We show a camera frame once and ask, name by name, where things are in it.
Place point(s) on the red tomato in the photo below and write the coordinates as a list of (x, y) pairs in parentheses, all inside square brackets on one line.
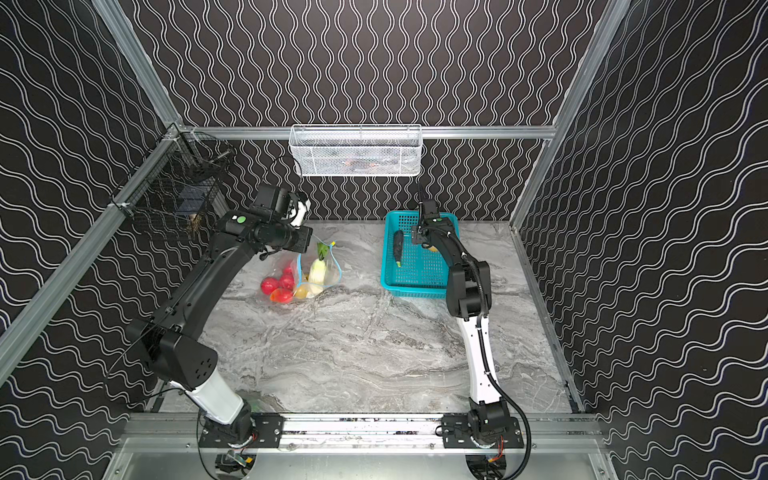
[(269, 285), (287, 280)]

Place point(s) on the teal plastic basket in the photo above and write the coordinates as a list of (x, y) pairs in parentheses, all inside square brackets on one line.
[(421, 272)]

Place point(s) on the clear wall-mounted basket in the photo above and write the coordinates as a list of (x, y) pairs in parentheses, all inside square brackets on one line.
[(357, 150)]

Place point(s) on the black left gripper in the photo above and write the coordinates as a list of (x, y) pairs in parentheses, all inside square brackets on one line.
[(300, 238)]

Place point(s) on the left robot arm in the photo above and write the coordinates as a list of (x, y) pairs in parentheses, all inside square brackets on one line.
[(168, 345)]

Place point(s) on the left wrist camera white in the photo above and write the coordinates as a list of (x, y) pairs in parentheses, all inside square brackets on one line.
[(300, 212)]

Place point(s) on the green pepper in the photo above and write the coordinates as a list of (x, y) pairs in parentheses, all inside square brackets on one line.
[(323, 250)]

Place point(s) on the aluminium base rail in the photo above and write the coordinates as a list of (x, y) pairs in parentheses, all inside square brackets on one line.
[(374, 433)]

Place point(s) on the dark eggplant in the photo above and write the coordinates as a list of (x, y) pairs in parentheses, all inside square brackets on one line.
[(397, 247)]

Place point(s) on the clear zip top bag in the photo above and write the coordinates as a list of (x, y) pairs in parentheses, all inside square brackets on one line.
[(300, 264)]

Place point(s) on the brass object in basket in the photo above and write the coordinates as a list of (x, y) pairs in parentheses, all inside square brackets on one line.
[(194, 223)]

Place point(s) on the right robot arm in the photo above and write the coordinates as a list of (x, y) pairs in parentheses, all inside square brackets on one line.
[(468, 299)]

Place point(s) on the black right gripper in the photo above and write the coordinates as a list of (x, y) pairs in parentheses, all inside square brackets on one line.
[(424, 225)]

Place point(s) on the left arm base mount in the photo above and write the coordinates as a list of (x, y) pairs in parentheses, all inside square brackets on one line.
[(262, 430)]

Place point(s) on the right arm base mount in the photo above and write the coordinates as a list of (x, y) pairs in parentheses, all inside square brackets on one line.
[(483, 432)]

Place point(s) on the black wire wall basket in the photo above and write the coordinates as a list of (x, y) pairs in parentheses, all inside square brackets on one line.
[(186, 180)]

